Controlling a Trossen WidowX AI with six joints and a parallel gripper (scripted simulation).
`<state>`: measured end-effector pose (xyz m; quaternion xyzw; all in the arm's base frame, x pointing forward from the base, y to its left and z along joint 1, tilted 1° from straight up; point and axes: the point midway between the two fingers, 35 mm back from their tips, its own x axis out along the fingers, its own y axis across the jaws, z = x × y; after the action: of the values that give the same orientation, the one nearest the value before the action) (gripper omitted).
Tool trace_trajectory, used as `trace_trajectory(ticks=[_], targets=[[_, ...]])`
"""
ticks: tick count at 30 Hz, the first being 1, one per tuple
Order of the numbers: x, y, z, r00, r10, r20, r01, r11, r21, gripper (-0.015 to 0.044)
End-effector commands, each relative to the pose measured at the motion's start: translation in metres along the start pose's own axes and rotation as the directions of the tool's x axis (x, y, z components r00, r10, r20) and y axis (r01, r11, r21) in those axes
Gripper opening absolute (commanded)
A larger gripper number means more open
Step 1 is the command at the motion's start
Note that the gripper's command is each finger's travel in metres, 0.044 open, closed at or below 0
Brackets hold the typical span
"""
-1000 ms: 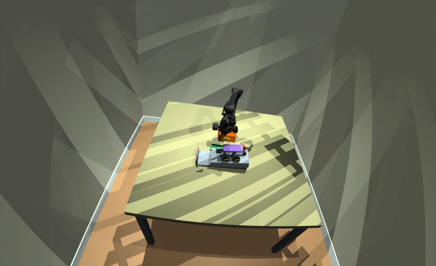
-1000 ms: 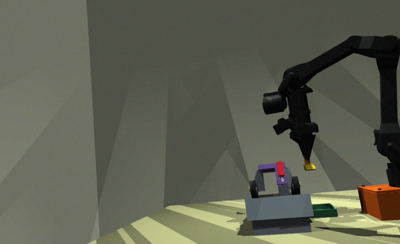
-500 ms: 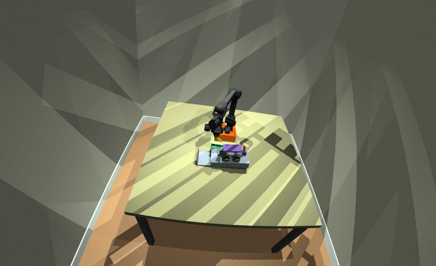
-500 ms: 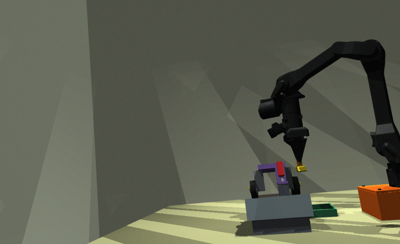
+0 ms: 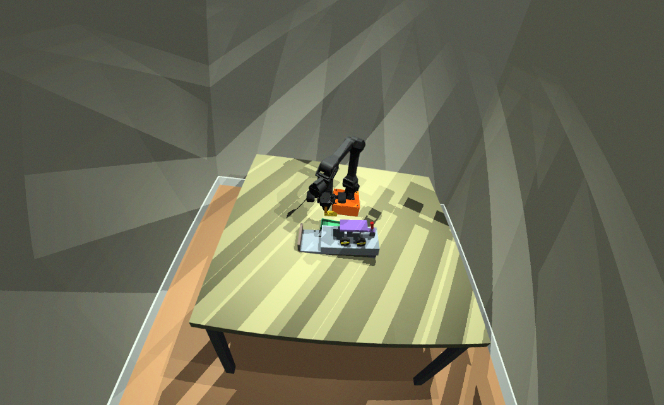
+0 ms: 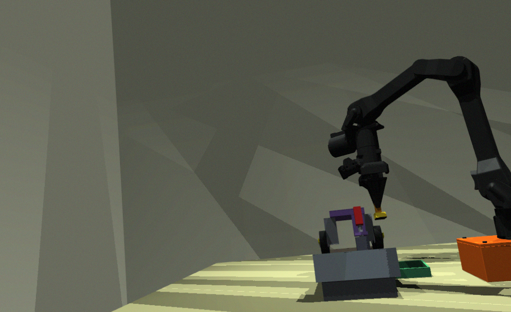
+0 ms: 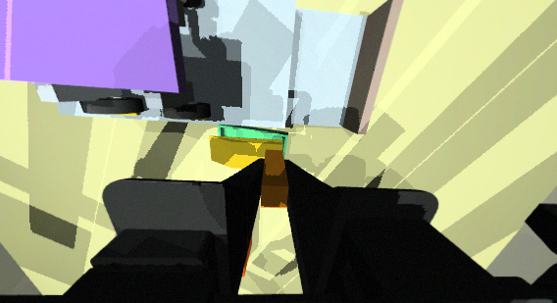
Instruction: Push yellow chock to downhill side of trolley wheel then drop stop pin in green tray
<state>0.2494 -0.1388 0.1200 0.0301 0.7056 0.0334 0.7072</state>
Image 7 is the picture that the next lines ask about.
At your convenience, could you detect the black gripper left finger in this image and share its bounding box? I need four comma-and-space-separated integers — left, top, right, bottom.
102, 158, 265, 295

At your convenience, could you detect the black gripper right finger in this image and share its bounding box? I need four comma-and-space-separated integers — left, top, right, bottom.
284, 160, 438, 294

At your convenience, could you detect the yellow wedge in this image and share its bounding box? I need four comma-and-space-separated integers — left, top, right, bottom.
209, 135, 289, 208

